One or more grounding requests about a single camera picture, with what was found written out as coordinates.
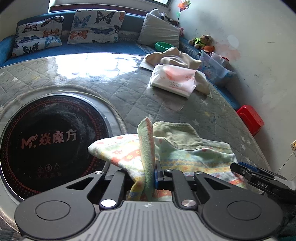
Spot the left butterfly print cushion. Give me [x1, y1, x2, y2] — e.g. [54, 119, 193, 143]
[11, 16, 64, 57]

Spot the orange plush toy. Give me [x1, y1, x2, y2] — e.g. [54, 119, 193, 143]
[203, 45, 215, 53]

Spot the window with green frame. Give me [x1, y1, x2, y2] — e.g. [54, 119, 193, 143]
[53, 0, 171, 7]

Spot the teddy bear plush toy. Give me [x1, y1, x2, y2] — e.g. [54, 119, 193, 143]
[188, 35, 213, 50]

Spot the right butterfly print cushion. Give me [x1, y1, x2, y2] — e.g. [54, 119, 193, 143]
[67, 9, 126, 44]

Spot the plain grey cushion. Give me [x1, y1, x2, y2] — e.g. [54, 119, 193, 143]
[137, 13, 180, 48]

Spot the black round induction cooktop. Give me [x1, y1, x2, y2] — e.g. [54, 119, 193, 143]
[1, 94, 112, 201]

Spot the green plastic bowl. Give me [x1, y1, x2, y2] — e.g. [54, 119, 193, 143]
[154, 42, 174, 52]

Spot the butterfly print cushion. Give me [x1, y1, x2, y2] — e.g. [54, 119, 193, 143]
[67, 9, 126, 44]
[11, 16, 64, 57]

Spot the blue sofa bench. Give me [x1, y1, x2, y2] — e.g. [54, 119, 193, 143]
[0, 10, 241, 110]

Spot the colourful pinwheel toy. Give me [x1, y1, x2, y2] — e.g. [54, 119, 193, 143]
[177, 0, 191, 22]

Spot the clear plastic storage box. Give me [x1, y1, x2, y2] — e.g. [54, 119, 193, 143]
[198, 51, 236, 86]

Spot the red plastic stool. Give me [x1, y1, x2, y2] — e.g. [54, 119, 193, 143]
[236, 105, 264, 136]

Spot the green patterned children's shirt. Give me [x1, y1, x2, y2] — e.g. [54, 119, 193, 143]
[88, 118, 246, 201]

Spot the beige crumpled garment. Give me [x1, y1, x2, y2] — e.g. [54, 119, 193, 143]
[142, 47, 211, 95]

